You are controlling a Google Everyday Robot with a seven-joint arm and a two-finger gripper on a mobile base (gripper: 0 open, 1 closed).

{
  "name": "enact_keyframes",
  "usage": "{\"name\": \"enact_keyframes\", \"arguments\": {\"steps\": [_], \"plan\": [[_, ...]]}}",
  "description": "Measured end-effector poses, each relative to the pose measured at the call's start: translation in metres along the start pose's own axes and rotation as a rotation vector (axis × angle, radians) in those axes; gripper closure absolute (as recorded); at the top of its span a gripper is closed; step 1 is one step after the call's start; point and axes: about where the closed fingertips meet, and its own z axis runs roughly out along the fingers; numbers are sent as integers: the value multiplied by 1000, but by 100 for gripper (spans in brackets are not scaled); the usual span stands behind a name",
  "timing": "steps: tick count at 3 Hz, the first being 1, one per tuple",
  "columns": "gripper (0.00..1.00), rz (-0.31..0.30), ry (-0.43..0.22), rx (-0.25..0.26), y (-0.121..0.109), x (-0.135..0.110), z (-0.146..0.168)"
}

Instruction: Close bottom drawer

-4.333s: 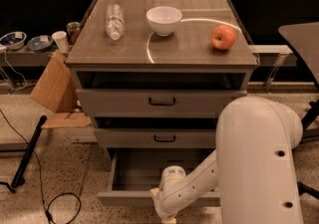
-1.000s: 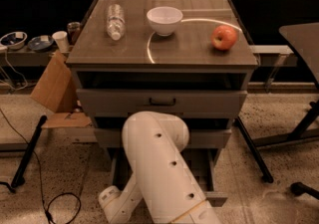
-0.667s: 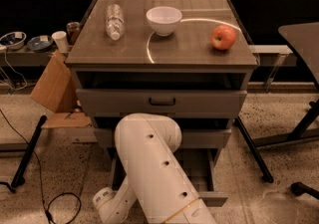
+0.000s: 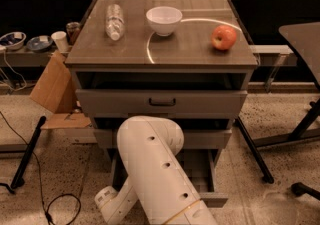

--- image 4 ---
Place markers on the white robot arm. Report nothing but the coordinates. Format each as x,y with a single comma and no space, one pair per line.
148,147

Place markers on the grey drawer cabinet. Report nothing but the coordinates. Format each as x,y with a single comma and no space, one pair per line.
143,60

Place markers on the black caster foot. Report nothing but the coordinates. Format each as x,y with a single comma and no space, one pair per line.
299,189

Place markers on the flat cardboard piece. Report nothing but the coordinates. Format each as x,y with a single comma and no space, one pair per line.
66,121

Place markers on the white paper cup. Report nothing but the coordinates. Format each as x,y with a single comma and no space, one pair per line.
60,40

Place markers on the black pole left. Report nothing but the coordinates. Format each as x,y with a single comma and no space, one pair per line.
18,177

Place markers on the clear plastic water bottle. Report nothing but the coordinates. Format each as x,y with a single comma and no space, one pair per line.
114,22

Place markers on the blue bowl right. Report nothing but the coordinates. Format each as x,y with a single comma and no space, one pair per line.
40,44

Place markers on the white bowl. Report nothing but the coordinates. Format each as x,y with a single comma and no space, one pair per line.
163,20

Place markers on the blue bowl left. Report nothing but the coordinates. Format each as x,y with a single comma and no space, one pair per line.
13,41

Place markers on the blue bowl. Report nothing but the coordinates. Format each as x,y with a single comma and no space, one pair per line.
40,44
13,41

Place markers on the black stand leg right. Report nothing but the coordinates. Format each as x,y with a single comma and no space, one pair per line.
267,176

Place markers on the cardboard box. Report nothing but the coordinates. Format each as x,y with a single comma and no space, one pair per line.
54,89

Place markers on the brown glass jar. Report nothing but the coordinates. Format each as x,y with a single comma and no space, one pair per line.
73,30

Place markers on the red apple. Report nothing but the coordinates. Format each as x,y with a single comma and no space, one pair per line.
223,37

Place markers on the dark round side table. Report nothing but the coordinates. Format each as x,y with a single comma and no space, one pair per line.
304,39

